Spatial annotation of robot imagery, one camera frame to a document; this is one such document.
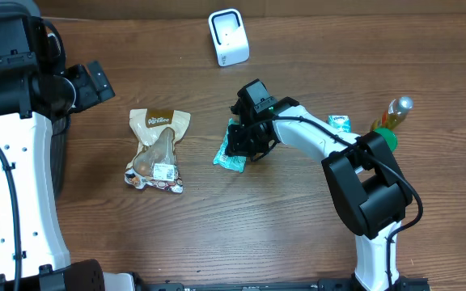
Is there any white barcode scanner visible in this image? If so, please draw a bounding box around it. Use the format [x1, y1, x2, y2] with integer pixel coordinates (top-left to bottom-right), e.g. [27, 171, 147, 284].
[208, 8, 250, 67]

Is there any small teal box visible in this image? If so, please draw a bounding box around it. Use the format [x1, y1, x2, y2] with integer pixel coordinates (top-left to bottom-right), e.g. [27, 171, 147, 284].
[328, 115, 351, 133]

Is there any yellow oil bottle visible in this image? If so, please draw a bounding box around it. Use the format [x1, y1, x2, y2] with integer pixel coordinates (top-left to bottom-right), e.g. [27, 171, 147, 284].
[371, 96, 414, 131]

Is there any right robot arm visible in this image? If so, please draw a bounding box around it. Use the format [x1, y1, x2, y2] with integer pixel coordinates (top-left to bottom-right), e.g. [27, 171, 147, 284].
[226, 79, 416, 290]

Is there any beige Pantree snack pouch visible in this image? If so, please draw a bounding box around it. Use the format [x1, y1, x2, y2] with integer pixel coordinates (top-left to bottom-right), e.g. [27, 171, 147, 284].
[125, 108, 191, 194]

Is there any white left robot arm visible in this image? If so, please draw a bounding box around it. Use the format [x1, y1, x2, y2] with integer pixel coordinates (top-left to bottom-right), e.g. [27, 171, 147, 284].
[0, 13, 135, 290]

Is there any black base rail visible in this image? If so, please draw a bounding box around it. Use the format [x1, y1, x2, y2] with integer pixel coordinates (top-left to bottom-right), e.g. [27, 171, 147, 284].
[143, 276, 432, 291]

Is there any green lid jar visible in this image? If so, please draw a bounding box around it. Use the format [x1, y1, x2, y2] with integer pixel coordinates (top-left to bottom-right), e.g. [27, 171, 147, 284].
[375, 128, 398, 152]

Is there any teal snack packet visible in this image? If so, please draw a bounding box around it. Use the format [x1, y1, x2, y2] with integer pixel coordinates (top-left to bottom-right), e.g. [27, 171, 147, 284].
[213, 129, 247, 173]

